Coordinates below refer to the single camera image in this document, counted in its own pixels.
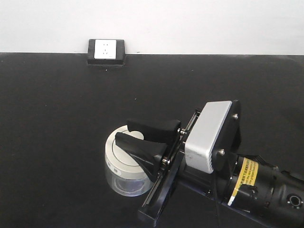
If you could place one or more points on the black benchtop socket box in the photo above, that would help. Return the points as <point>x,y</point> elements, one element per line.
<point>106,52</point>

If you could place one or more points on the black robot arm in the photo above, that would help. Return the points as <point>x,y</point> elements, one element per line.
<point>249,185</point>

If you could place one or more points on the glass jar with white lid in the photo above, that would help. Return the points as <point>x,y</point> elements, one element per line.
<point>123,173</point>

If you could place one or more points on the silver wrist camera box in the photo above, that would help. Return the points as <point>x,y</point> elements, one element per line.
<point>202,138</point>

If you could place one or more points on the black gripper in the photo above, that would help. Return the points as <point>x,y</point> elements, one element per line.
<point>148,153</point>

